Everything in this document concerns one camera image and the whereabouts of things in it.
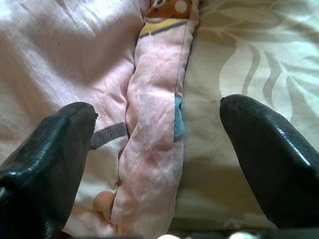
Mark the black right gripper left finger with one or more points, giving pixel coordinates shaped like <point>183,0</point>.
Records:
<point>42,161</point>

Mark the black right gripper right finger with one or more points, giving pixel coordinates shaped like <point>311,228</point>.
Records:
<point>274,161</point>

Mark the pink cartoon print quilt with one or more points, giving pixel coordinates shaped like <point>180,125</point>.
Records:
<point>154,99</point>

